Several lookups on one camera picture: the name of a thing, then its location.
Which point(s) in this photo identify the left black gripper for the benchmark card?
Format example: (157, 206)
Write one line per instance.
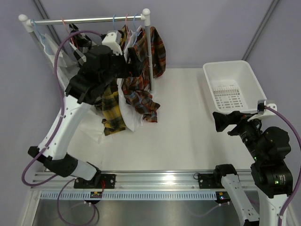
(129, 69)

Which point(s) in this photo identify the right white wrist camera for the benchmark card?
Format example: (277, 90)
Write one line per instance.
(265, 109)

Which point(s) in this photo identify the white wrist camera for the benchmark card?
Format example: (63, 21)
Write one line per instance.
(265, 109)
(112, 40)

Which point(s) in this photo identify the black white checkered shirt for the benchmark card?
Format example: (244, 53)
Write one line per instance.
(81, 44)

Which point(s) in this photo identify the white slotted cable duct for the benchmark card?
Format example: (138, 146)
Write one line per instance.
(129, 195)

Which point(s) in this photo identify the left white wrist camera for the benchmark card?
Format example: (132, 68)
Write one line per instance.
(112, 40)

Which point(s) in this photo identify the pink hanger of checkered shirt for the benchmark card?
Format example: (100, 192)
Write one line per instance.
(69, 29)

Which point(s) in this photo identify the white plastic basket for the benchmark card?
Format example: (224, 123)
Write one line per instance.
(231, 86)

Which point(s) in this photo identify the pink hanger of white shirt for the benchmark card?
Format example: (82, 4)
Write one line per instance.
(126, 26)

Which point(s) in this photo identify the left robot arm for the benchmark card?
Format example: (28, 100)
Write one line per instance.
(84, 90)

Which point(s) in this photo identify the yellow black plaid shirt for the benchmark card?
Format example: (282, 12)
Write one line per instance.
(109, 106)

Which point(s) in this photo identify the aluminium mounting rail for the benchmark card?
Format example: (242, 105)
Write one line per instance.
(146, 180)

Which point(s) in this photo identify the light blue wire hanger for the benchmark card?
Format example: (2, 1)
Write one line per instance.
(134, 24)

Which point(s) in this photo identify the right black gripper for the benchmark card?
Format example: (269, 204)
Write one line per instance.
(222, 121)

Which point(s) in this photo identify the red brown plaid shirt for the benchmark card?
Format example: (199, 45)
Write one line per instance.
(135, 89)

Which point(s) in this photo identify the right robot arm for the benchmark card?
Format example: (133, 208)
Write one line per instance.
(271, 175)

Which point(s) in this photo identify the metal clothes rack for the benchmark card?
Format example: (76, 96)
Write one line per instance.
(29, 25)

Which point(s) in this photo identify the white shirt on pink hanger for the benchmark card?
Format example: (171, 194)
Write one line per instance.
(131, 118)

